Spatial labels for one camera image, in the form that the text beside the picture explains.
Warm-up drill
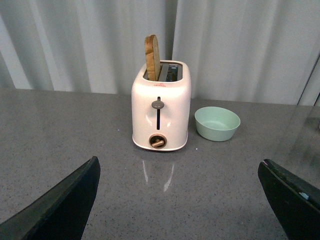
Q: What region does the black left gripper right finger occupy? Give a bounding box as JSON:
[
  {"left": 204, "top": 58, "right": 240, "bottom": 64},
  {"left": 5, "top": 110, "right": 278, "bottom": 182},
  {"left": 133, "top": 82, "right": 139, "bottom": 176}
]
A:
[{"left": 258, "top": 159, "right": 320, "bottom": 240}]

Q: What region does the toast bread slice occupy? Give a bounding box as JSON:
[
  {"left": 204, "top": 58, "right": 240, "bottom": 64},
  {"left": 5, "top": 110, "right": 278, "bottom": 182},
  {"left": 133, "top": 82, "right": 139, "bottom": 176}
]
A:
[{"left": 144, "top": 34, "right": 161, "bottom": 82}]

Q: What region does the white two-slot toaster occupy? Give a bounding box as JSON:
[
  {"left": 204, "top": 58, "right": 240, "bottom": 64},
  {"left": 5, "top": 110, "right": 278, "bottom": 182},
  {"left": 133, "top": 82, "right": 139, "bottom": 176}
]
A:
[{"left": 131, "top": 60, "right": 191, "bottom": 151}]

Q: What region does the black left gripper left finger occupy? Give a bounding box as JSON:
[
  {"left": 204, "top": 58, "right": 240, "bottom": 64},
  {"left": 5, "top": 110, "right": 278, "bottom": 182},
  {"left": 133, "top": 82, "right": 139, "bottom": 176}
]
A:
[{"left": 0, "top": 156, "right": 101, "bottom": 240}]

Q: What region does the green plastic bowl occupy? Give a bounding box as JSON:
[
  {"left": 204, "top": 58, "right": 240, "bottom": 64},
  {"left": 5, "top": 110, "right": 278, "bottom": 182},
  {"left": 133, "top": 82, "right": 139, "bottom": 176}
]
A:
[{"left": 194, "top": 106, "right": 241, "bottom": 142}]

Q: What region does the grey pleated curtain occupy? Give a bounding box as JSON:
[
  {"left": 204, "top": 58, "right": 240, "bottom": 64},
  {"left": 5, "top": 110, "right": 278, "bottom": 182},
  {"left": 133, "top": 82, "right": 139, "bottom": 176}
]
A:
[{"left": 0, "top": 0, "right": 320, "bottom": 106}]

